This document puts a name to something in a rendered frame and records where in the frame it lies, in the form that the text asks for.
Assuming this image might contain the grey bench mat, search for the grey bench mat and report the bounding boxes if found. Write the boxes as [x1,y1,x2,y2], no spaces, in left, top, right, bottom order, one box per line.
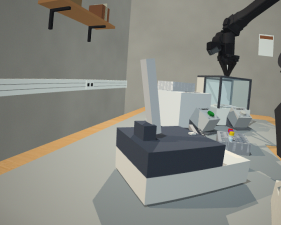
[0,111,281,225]

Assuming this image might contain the yellow-capped sample tube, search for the yellow-capped sample tube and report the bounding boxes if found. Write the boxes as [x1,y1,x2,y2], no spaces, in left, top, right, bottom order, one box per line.
[229,131,235,142]

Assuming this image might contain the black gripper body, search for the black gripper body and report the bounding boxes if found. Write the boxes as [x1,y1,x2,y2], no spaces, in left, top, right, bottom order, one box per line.
[217,44,240,62]

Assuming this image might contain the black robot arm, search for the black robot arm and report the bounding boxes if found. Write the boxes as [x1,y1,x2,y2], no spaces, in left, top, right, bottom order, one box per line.
[206,0,279,56]

